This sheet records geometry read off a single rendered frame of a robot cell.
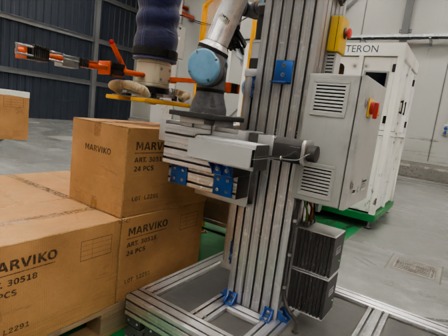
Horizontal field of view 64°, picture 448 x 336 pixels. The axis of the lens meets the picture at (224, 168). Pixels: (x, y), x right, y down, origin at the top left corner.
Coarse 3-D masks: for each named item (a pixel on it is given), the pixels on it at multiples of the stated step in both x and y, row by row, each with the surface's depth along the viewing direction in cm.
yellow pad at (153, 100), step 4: (152, 96) 171; (156, 96) 171; (132, 100) 166; (136, 100) 165; (140, 100) 163; (144, 100) 162; (148, 100) 163; (152, 100) 165; (156, 100) 167; (160, 100) 169; (164, 100) 173; (168, 100) 175; (172, 100) 182; (176, 100) 182; (160, 104) 170; (164, 104) 172; (168, 104) 174; (172, 104) 176; (176, 104) 178; (180, 104) 180; (184, 104) 183; (188, 104) 185
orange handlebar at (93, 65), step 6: (18, 48) 128; (54, 54) 137; (60, 60) 139; (90, 66) 150; (96, 66) 152; (102, 66) 154; (126, 72) 164; (132, 72) 167; (138, 72) 170; (174, 78) 177; (180, 78) 175; (186, 78) 173
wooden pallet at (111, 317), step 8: (120, 304) 164; (104, 312) 156; (112, 312) 160; (120, 312) 165; (80, 320) 147; (88, 320) 150; (96, 320) 158; (104, 320) 157; (112, 320) 161; (120, 320) 166; (64, 328) 141; (72, 328) 144; (88, 328) 161; (96, 328) 158; (104, 328) 158; (112, 328) 162; (120, 328) 166
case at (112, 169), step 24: (96, 120) 166; (120, 120) 191; (72, 144) 173; (96, 144) 162; (120, 144) 153; (144, 144) 158; (72, 168) 174; (96, 168) 163; (120, 168) 153; (144, 168) 161; (168, 168) 173; (72, 192) 175; (96, 192) 164; (120, 192) 154; (144, 192) 164; (168, 192) 177; (192, 192) 192; (120, 216) 155
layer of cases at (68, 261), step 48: (0, 192) 172; (48, 192) 182; (0, 240) 119; (48, 240) 128; (96, 240) 146; (144, 240) 169; (192, 240) 201; (0, 288) 117; (48, 288) 132; (96, 288) 150
